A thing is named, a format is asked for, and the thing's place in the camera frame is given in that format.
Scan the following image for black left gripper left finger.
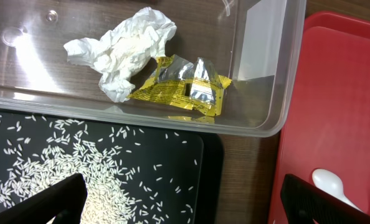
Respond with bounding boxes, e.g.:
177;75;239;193
0;174;87;224

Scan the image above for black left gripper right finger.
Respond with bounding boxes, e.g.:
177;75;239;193
280;174;370;224

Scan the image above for white plastic spoon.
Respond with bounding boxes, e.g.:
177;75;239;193
311;169;361;212

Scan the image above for white tissue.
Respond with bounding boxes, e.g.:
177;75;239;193
64;7;177;103

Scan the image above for yellow foil wrapper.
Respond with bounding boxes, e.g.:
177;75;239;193
130;55;232;116

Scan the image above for black tray with rice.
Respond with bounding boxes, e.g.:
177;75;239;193
0;110;224;223

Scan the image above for red plastic tray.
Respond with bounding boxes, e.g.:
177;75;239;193
268;11;370;223

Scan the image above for clear plastic bin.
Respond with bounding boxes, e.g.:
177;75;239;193
0;0;306;137

